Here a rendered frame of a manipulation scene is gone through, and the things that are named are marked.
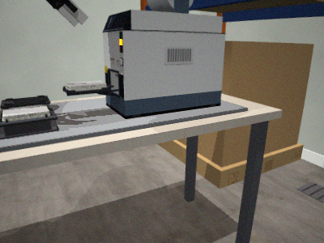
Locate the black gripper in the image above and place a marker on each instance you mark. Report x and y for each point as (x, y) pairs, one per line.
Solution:
(69, 10)

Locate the white cylinder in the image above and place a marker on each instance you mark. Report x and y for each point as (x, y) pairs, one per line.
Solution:
(163, 5)

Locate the grey base plate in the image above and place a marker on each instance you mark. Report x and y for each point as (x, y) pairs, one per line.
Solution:
(83, 119)

